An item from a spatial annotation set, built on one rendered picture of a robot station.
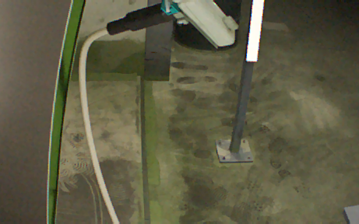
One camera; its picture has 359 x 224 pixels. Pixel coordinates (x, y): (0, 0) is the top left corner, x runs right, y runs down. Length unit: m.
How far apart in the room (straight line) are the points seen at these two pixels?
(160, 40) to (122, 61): 0.31
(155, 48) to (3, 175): 2.37
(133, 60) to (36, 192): 2.37
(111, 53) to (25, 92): 2.42
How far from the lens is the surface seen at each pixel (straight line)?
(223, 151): 2.46
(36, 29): 0.53
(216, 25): 0.74
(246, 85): 2.21
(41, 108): 0.58
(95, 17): 2.87
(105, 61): 3.00
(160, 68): 3.03
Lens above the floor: 1.53
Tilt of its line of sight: 34 degrees down
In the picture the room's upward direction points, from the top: 4 degrees clockwise
